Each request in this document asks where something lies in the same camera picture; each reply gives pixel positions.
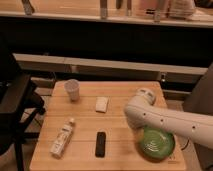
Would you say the translucent plastic cup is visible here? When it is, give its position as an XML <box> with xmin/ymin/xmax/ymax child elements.
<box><xmin>64</xmin><ymin>79</ymin><xmax>79</xmax><ymax>101</ymax></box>

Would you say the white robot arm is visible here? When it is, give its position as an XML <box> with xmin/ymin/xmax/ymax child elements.
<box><xmin>124</xmin><ymin>88</ymin><xmax>213</xmax><ymax>149</ymax></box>

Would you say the black chair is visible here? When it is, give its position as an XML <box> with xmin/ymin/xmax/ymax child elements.
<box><xmin>0</xmin><ymin>49</ymin><xmax>45</xmax><ymax>171</ymax></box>

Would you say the green bowl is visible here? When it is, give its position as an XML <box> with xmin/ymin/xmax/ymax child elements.
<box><xmin>138</xmin><ymin>127</ymin><xmax>175</xmax><ymax>160</ymax></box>

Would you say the white sponge block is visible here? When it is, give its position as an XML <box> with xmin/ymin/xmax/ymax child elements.
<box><xmin>95</xmin><ymin>97</ymin><xmax>109</xmax><ymax>113</ymax></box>

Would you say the white plastic bottle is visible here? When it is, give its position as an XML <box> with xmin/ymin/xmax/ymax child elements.
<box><xmin>50</xmin><ymin>118</ymin><xmax>75</xmax><ymax>158</ymax></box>

